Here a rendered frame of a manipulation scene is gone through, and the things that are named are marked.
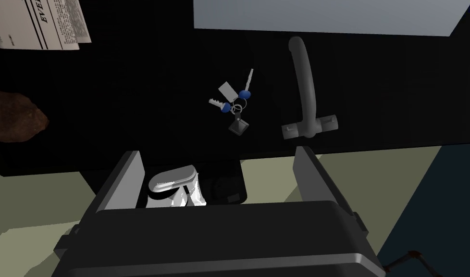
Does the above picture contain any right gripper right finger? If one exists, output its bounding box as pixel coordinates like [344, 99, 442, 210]
[292, 146, 356, 216]

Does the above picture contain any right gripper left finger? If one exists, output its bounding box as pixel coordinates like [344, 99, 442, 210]
[89, 151, 146, 213]

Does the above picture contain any grey curved bar with crosspiece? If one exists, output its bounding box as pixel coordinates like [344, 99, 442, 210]
[281, 36, 339, 140]

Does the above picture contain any black table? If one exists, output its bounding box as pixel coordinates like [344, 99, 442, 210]
[0, 0, 470, 178]

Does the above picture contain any bunch of keys blue heads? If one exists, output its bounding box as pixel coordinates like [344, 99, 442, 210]
[208, 68, 255, 137]

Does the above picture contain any brown bread loaf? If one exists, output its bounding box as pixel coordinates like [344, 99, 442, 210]
[0, 90, 50, 143]

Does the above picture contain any pale grey flat slab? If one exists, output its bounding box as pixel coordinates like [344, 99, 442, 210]
[193, 0, 470, 38]

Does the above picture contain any folded newspaper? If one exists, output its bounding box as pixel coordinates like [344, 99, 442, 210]
[0, 0, 93, 51]

